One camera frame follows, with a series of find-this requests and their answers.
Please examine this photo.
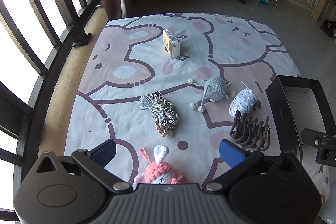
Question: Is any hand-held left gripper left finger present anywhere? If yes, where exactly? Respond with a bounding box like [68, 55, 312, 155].
[35, 139, 133, 193]

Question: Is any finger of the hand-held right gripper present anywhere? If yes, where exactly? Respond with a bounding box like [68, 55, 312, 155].
[301, 128, 327, 147]

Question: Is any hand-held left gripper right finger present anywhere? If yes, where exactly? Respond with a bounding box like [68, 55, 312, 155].
[202, 139, 297, 191]

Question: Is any brown hair claw clip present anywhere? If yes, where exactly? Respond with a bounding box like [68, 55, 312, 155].
[230, 110, 271, 151]

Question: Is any black cardboard box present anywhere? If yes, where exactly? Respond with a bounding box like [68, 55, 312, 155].
[265, 75, 332, 153]

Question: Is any white lace roll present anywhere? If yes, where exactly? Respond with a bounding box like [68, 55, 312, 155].
[229, 81, 257, 118]

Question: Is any pink crochet rabbit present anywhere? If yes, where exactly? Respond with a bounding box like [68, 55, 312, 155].
[133, 145, 185, 185]

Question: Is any grey gold tassel rope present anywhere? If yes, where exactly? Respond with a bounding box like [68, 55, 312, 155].
[138, 92, 179, 138]

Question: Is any grey crochet toy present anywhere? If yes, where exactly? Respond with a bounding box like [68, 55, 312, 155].
[188, 76, 236, 113]

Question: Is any bear printed blanket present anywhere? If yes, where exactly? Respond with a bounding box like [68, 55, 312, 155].
[64, 13, 330, 211]

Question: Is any black object on floor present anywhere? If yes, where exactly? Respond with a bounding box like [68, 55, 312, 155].
[321, 19, 336, 38]

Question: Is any small beige cardboard box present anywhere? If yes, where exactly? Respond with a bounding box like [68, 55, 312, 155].
[162, 28, 181, 59]

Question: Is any black window railing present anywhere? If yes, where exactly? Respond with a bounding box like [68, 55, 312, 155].
[0, 0, 103, 224]

